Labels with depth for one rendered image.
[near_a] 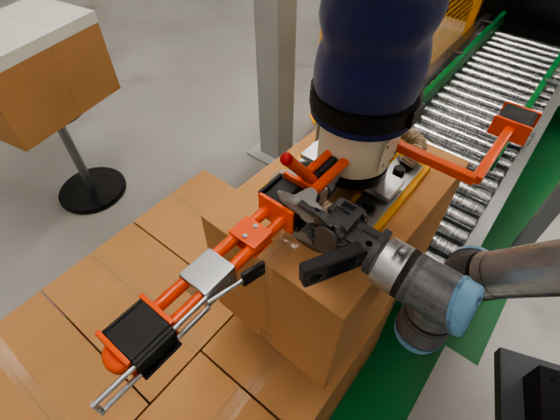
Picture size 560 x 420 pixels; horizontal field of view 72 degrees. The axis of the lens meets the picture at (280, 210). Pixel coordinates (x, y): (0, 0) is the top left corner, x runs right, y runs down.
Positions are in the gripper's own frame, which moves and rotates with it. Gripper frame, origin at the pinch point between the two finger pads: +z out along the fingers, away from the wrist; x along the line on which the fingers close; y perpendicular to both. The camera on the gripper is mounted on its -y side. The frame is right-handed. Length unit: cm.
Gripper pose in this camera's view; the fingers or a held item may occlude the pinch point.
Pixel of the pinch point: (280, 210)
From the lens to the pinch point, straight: 73.8
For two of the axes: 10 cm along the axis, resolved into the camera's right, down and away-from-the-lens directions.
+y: 6.2, -5.9, 5.2
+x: 0.0, -6.6, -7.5
